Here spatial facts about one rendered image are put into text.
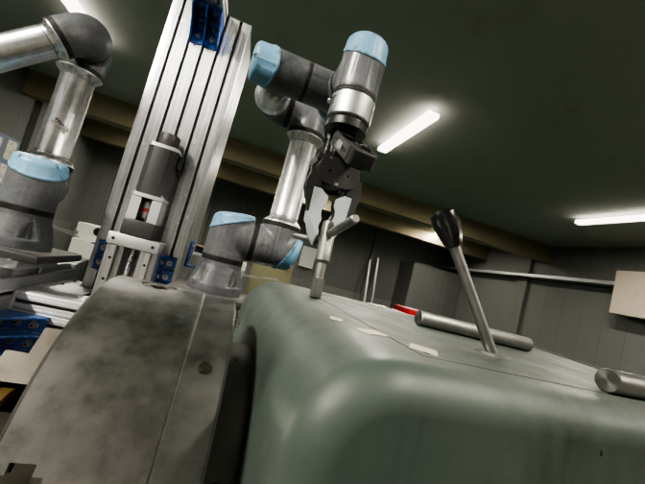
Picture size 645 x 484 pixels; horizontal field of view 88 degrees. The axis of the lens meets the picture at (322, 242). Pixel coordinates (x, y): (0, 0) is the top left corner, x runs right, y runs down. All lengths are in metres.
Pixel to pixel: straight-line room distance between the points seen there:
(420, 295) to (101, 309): 9.95
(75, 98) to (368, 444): 1.19
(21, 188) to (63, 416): 0.83
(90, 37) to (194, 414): 1.04
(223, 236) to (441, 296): 9.81
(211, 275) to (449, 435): 0.78
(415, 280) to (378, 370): 9.82
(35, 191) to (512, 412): 1.04
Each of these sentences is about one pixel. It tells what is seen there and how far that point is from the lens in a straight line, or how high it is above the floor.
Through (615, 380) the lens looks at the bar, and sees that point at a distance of 0.42.
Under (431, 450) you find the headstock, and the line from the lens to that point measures 0.24.
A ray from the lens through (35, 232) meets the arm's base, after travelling 1.07.
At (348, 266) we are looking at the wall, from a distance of 10.07.
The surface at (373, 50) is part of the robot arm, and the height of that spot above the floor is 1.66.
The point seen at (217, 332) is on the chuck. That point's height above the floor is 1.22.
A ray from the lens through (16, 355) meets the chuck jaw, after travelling 0.47.
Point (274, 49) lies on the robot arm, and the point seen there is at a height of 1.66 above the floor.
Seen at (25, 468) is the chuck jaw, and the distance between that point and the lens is 0.30.
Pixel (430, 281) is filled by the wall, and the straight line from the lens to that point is 10.28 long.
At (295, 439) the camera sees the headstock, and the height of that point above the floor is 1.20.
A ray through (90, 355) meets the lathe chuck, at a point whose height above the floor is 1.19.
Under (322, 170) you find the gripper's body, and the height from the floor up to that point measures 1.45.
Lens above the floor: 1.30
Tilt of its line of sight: 5 degrees up
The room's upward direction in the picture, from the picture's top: 15 degrees clockwise
